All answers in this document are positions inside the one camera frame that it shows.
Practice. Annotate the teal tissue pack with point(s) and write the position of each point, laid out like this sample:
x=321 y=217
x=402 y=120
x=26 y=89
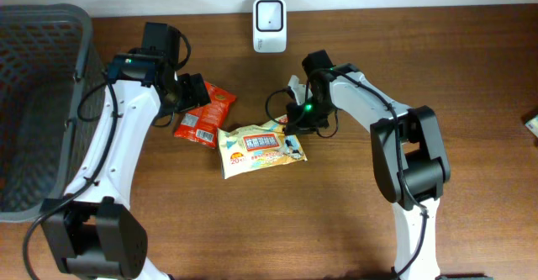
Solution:
x=532 y=125

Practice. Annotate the red candy bag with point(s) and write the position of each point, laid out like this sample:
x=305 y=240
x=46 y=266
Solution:
x=201 y=124

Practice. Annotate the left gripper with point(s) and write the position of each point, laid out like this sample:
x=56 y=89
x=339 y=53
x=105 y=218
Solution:
x=192 y=92

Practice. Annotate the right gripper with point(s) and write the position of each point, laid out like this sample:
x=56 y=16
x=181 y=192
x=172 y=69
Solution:
x=303 y=125

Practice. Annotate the grey plastic mesh basket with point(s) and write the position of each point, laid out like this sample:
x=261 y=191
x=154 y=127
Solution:
x=48 y=63

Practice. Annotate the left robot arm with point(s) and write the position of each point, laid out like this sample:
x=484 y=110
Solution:
x=90 y=230

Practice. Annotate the white barcode scanner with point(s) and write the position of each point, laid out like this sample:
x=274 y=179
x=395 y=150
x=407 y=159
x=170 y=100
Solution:
x=269 y=26

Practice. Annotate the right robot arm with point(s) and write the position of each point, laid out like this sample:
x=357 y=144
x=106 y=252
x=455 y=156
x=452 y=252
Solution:
x=409 y=159

